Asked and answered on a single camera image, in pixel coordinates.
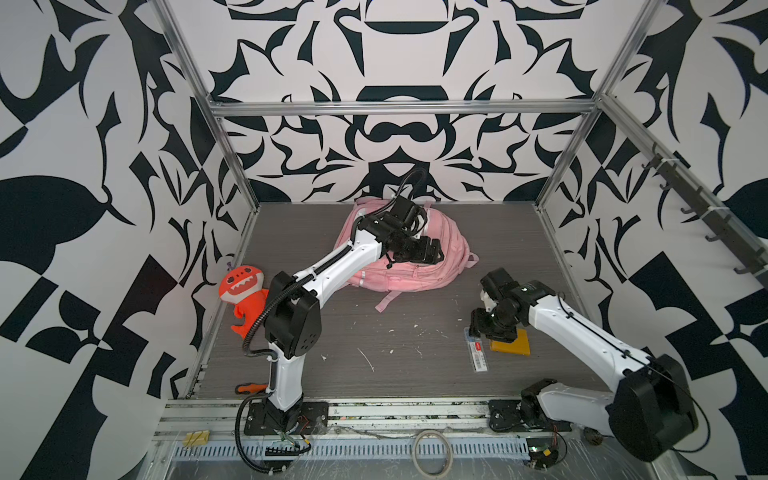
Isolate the pink student backpack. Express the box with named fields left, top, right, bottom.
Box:
left=336, top=198, right=479, bottom=312

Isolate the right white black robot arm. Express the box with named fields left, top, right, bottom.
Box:
left=469, top=268, right=713, bottom=462

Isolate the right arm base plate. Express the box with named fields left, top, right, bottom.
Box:
left=488, top=399, right=572, bottom=433

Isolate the roll of clear tape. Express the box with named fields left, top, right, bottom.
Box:
left=410, top=430, right=454, bottom=479

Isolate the red monster plush toy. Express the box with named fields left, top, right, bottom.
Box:
left=219, top=265, right=269, bottom=339

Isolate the clear pen refill box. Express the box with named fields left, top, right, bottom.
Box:
left=464, top=328, right=488, bottom=373

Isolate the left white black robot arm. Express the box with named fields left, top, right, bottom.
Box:
left=241, top=168, right=444, bottom=431

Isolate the yellow tape piece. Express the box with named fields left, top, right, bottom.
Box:
left=182, top=430, right=210, bottom=449

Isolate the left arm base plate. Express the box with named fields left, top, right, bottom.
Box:
left=244, top=400, right=330, bottom=436

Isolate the black hook rail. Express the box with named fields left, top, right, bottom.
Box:
left=640, top=143, right=767, bottom=289

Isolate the orange handled tool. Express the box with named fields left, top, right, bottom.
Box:
left=235, top=383, right=268, bottom=395

